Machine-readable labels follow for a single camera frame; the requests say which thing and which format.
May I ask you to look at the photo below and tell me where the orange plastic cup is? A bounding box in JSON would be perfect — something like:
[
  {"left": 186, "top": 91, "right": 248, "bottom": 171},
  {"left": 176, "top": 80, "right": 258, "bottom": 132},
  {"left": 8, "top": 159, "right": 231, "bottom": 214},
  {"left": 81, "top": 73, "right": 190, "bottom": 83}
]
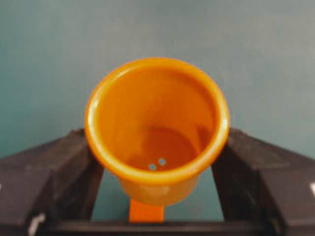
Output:
[{"left": 85, "top": 58, "right": 230, "bottom": 223}]

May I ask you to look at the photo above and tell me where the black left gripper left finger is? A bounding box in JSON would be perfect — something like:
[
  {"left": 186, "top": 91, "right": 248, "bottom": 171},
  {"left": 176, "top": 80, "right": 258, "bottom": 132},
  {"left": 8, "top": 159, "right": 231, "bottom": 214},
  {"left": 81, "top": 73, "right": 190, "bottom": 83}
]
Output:
[{"left": 0, "top": 129, "right": 103, "bottom": 236}]

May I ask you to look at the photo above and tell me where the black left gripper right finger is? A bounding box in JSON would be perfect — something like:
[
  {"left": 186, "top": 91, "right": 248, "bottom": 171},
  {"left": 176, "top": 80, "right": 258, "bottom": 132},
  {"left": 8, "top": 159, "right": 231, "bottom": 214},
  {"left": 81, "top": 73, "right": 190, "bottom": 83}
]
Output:
[{"left": 212, "top": 128, "right": 315, "bottom": 236}]

